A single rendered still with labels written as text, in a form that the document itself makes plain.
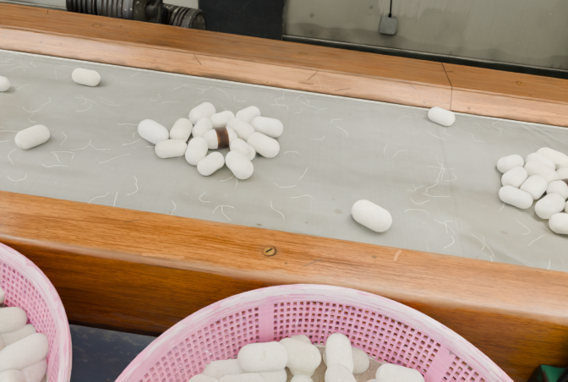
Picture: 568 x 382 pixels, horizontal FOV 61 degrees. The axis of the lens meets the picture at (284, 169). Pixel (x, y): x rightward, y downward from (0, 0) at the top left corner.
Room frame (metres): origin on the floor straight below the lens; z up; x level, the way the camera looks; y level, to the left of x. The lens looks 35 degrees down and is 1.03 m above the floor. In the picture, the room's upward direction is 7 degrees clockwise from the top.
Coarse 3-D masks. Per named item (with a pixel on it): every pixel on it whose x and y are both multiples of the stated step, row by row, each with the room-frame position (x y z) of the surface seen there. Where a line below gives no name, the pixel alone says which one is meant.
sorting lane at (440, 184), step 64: (0, 64) 0.56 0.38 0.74; (64, 64) 0.58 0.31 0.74; (0, 128) 0.42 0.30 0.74; (64, 128) 0.43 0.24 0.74; (128, 128) 0.45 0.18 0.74; (320, 128) 0.50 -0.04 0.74; (384, 128) 0.52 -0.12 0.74; (448, 128) 0.54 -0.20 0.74; (512, 128) 0.56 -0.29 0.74; (64, 192) 0.33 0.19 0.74; (128, 192) 0.34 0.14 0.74; (192, 192) 0.35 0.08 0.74; (256, 192) 0.37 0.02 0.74; (320, 192) 0.38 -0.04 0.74; (384, 192) 0.39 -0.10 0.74; (448, 192) 0.41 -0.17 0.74; (512, 256) 0.32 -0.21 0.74
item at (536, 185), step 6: (528, 180) 0.42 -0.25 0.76; (534, 180) 0.42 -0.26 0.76; (540, 180) 0.42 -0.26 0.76; (522, 186) 0.41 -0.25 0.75; (528, 186) 0.41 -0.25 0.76; (534, 186) 0.41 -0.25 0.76; (540, 186) 0.41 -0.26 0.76; (546, 186) 0.42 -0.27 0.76; (528, 192) 0.40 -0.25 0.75; (534, 192) 0.40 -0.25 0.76; (540, 192) 0.41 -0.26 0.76; (534, 198) 0.40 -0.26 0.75
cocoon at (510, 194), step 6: (504, 186) 0.41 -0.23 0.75; (510, 186) 0.41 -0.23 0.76; (504, 192) 0.40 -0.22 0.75; (510, 192) 0.40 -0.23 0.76; (516, 192) 0.40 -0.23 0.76; (522, 192) 0.40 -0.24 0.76; (504, 198) 0.40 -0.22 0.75; (510, 198) 0.39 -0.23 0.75; (516, 198) 0.39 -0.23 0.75; (522, 198) 0.39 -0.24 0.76; (528, 198) 0.39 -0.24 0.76; (510, 204) 0.40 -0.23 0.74; (516, 204) 0.39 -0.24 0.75; (522, 204) 0.39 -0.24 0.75; (528, 204) 0.39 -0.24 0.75
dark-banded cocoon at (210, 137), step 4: (228, 128) 0.44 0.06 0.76; (232, 128) 0.45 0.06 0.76; (208, 132) 0.43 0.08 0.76; (212, 132) 0.43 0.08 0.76; (228, 132) 0.44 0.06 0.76; (232, 132) 0.44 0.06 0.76; (204, 136) 0.43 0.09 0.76; (208, 136) 0.43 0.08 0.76; (212, 136) 0.43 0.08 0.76; (216, 136) 0.43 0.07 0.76; (232, 136) 0.44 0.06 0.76; (236, 136) 0.44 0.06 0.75; (208, 140) 0.42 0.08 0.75; (212, 140) 0.42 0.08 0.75; (216, 140) 0.43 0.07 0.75; (208, 144) 0.42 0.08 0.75; (212, 144) 0.42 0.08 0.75; (216, 144) 0.42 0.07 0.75; (212, 148) 0.43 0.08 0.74; (216, 148) 0.43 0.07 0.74
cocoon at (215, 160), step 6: (210, 156) 0.39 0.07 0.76; (216, 156) 0.39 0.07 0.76; (222, 156) 0.40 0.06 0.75; (198, 162) 0.38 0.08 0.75; (204, 162) 0.38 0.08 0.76; (210, 162) 0.38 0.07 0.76; (216, 162) 0.39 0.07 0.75; (222, 162) 0.39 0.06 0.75; (198, 168) 0.38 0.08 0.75; (204, 168) 0.38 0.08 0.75; (210, 168) 0.38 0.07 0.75; (216, 168) 0.39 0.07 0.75; (204, 174) 0.38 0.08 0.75
